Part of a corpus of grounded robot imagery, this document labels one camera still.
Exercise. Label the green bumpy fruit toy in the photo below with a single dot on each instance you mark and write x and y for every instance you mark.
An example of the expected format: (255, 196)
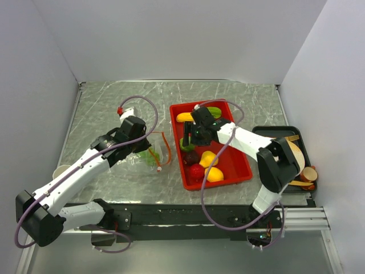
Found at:
(188, 148)

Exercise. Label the yellow pear toy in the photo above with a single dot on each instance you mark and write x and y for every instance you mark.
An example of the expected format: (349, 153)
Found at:
(208, 158)

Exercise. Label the dark red fruit toy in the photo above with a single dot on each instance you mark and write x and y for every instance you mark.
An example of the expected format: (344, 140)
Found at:
(191, 158)

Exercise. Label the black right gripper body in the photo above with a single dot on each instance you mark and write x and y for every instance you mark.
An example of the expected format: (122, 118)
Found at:
(203, 141)

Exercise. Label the yellow lemon toy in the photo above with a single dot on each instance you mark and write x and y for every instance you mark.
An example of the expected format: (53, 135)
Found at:
(214, 175)

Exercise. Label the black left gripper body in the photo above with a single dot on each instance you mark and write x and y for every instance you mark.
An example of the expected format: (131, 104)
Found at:
(138, 145)

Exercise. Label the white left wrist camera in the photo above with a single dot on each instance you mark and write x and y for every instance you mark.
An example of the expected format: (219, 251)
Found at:
(126, 112)

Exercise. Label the clear zip bag orange zipper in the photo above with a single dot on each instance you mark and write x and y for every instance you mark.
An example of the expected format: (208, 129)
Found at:
(134, 165)

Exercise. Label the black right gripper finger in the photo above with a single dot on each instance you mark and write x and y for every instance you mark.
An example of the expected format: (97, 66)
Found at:
(194, 133)
(186, 134)

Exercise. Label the red plastic bin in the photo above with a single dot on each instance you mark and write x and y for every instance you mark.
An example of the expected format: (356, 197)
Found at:
(232, 162)

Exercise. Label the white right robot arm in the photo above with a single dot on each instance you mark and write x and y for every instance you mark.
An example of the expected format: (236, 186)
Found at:
(279, 160)

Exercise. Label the dark green mug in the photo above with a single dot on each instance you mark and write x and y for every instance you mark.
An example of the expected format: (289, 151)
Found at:
(59, 170)

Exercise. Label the red strawberry toy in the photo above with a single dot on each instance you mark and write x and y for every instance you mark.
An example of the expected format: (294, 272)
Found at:
(196, 171)

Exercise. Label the aluminium extrusion rail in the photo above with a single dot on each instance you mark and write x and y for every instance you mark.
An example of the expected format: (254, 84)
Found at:
(305, 219)

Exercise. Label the golden fork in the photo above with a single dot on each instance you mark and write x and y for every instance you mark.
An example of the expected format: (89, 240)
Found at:
(292, 138)

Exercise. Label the brown small cup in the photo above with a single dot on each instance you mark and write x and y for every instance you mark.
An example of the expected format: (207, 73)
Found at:
(308, 174)

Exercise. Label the yellow corn toy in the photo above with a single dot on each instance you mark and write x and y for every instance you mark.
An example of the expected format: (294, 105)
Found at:
(184, 117)

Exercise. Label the beige decorated plate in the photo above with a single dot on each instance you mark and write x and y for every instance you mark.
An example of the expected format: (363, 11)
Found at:
(298, 155)

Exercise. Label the green lettuce toy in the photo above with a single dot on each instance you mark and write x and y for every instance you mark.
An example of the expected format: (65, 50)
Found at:
(150, 156)

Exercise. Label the green ridged fruit toy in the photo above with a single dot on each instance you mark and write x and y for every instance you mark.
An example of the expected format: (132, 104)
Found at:
(215, 112)

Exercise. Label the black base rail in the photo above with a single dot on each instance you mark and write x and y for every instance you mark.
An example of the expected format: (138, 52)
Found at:
(184, 222)

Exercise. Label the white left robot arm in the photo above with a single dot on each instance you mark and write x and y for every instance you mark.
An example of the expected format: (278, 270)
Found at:
(43, 214)

